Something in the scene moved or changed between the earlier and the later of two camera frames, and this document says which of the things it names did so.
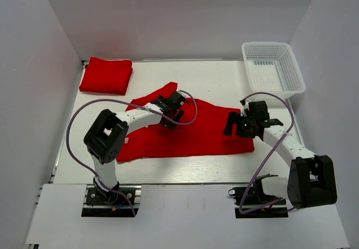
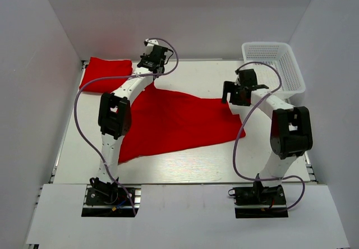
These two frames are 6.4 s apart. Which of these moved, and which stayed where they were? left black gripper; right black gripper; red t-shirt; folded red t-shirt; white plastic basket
Moved: red t-shirt; left black gripper; right black gripper
Stayed: white plastic basket; folded red t-shirt
